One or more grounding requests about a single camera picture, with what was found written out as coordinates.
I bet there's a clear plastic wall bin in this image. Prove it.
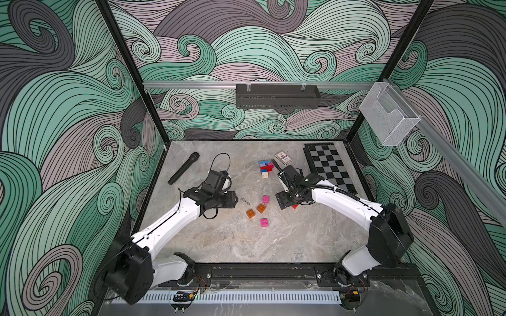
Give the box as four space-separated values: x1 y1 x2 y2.
359 82 420 147

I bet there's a black grey chessboard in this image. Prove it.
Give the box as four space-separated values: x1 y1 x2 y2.
304 143 357 194

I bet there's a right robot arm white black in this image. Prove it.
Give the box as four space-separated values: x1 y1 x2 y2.
276 171 414 287

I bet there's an aluminium rail back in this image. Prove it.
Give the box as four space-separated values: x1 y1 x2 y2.
143 80 376 92

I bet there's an aluminium rail right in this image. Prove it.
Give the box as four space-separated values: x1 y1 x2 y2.
383 79 505 226

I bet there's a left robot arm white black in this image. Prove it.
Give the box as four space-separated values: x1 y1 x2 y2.
98 188 239 305

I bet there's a black microphone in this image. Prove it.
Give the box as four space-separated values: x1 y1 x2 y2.
167 151 200 185

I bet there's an aluminium rail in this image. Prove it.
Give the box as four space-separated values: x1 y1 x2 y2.
143 80 376 92
383 79 505 226

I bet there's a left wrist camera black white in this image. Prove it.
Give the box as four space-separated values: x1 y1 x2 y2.
204 171 232 192

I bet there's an orange lego brick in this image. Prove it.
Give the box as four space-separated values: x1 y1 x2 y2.
256 204 266 213
246 209 256 219

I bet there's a white slotted cable duct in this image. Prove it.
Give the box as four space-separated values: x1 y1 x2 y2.
111 290 343 305

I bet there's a playing card box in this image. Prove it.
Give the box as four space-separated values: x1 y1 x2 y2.
275 151 293 165

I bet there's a black wall tray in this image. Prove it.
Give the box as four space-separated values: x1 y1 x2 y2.
235 84 322 112

